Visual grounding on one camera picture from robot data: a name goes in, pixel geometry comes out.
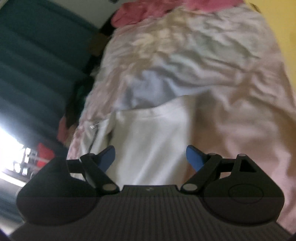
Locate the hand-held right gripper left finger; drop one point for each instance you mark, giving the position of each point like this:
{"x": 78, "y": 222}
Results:
{"x": 107, "y": 158}

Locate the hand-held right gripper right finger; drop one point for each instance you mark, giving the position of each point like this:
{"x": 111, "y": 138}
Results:
{"x": 194, "y": 158}

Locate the white garment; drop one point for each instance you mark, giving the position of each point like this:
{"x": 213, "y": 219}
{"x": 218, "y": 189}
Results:
{"x": 150, "y": 139}

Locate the red hanging cloth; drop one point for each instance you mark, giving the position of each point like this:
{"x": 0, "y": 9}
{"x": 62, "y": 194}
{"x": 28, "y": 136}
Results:
{"x": 45, "y": 153}

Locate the brown bag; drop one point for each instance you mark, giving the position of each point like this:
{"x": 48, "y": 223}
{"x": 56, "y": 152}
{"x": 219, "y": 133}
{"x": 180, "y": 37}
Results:
{"x": 97, "y": 45}

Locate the wide blue curtain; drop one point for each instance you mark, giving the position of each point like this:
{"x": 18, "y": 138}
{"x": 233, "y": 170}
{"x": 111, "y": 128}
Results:
{"x": 34, "y": 69}

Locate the pink cloth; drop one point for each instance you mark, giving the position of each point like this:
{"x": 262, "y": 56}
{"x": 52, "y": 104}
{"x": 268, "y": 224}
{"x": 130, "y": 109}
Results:
{"x": 148, "y": 10}

